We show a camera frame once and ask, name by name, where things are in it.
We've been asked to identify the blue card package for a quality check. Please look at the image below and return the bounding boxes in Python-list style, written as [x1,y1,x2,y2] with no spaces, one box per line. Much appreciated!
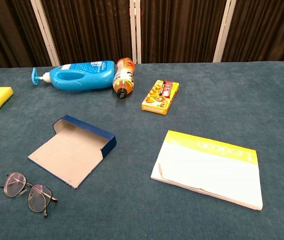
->
[28,114,117,190]

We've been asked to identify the metal frame eyeglasses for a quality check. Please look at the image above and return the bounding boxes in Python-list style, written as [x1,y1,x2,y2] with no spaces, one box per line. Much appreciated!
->
[0,171,59,218]

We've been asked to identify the yellow snack box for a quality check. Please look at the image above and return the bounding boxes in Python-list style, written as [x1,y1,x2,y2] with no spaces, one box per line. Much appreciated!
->
[141,79,180,116]

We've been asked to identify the orange drink bottle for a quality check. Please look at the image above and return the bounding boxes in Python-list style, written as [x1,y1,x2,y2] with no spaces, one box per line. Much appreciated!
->
[112,57,135,100]

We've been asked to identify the teal table cloth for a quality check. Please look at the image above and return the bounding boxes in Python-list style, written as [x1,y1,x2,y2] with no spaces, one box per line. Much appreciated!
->
[0,61,284,240]

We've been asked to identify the blue pump detergent bottle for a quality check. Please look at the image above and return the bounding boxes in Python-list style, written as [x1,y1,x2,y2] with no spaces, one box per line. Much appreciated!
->
[31,60,116,91]

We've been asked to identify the yellow and white book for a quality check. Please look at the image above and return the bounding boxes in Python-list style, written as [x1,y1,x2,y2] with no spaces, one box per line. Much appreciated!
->
[150,129,263,211]

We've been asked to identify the dark brown curtain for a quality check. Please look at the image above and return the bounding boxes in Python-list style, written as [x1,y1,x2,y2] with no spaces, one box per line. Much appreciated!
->
[0,0,284,72]

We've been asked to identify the white frame post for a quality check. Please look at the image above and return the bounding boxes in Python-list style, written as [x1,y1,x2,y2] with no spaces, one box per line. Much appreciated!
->
[30,0,61,67]
[212,0,237,63]
[129,0,142,65]

